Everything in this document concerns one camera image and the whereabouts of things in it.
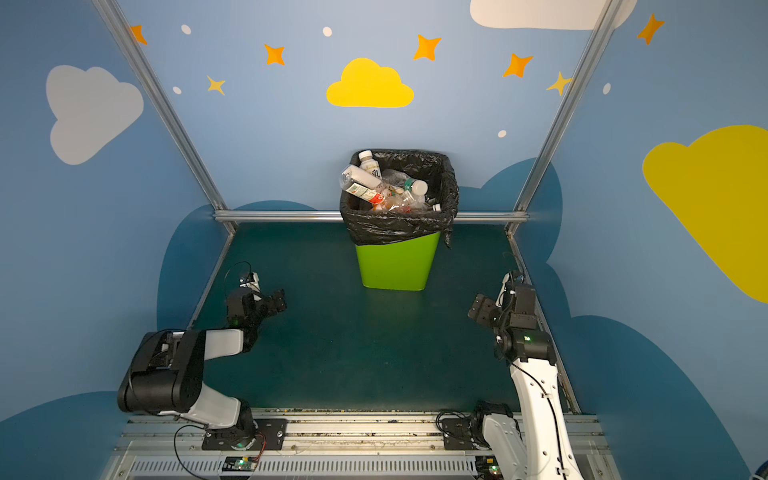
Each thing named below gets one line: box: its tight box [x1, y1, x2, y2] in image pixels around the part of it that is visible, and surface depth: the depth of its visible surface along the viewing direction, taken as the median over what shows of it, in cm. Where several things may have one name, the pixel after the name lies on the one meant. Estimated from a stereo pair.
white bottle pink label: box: [340, 165, 387, 206], surface depth 79 cm
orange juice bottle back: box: [358, 150, 382, 179], surface depth 90 cm
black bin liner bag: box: [340, 149, 460, 250], surface depth 80 cm
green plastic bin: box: [356, 232, 441, 291], surface depth 95 cm
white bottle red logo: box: [371, 191, 442, 216], surface depth 84 cm
